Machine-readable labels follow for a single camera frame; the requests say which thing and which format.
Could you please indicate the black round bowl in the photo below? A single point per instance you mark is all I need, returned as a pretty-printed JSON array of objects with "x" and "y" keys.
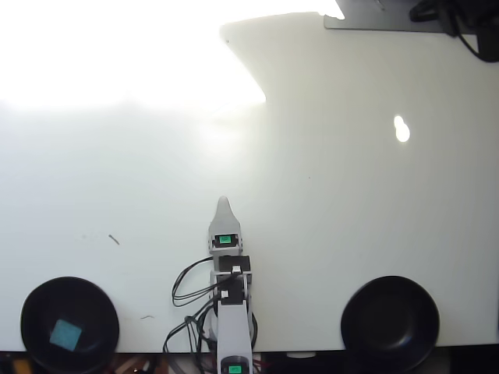
[
  {"x": 390, "y": 323},
  {"x": 89, "y": 308}
]

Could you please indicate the grey gripper body green label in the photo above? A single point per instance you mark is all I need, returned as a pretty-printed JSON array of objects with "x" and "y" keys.
[{"x": 225, "y": 240}]

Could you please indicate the dark debris strip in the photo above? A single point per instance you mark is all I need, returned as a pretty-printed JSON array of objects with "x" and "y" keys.
[
  {"x": 147, "y": 317},
  {"x": 113, "y": 238}
]

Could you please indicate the grey monitor stand base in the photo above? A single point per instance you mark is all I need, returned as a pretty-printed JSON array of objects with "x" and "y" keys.
[{"x": 390, "y": 24}]

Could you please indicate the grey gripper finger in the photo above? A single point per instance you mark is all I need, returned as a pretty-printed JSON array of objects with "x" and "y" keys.
[{"x": 224, "y": 220}]

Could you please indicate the blue foam cube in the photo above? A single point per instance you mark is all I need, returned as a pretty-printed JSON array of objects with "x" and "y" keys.
[{"x": 65, "y": 334}]

